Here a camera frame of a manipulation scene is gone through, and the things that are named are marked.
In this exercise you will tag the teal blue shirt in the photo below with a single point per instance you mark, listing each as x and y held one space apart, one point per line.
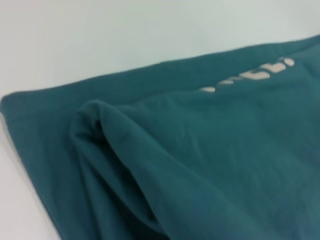
175 150

